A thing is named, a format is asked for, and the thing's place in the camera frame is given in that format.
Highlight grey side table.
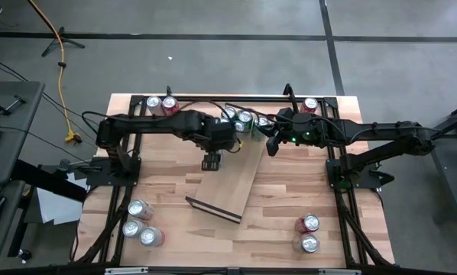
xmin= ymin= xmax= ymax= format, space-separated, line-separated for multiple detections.
xmin=0 ymin=80 xmax=46 ymax=186

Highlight silver can with red lettering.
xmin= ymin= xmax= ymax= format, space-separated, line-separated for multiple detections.
xmin=145 ymin=95 xmax=164 ymax=117

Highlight white paper sheets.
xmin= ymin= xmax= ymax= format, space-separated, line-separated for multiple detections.
xmin=35 ymin=171 xmax=88 ymax=226

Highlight black table frame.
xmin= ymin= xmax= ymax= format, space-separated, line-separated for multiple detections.
xmin=71 ymin=93 xmax=396 ymax=268

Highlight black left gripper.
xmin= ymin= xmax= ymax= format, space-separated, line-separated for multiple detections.
xmin=200 ymin=118 xmax=239 ymax=172

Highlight silver can with red circle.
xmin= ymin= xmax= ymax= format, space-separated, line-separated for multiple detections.
xmin=127 ymin=199 xmax=156 ymax=222

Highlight green soda can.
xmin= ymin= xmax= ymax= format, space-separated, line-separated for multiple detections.
xmin=251 ymin=115 xmax=271 ymax=141
xmin=237 ymin=109 xmax=254 ymax=133
xmin=221 ymin=105 xmax=238 ymax=121

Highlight black clamp tool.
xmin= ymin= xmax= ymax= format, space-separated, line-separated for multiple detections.
xmin=0 ymin=95 xmax=27 ymax=119

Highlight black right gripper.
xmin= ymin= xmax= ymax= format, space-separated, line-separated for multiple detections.
xmin=265 ymin=108 xmax=316 ymax=157

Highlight yellow extension cord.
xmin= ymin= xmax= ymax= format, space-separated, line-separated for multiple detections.
xmin=26 ymin=0 xmax=83 ymax=144

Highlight black tripod stand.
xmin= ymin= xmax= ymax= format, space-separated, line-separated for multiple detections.
xmin=41 ymin=25 xmax=86 ymax=58

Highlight red cola can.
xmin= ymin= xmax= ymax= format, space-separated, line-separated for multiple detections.
xmin=161 ymin=95 xmax=180 ymax=116
xmin=293 ymin=212 xmax=321 ymax=235
xmin=300 ymin=96 xmax=320 ymax=115

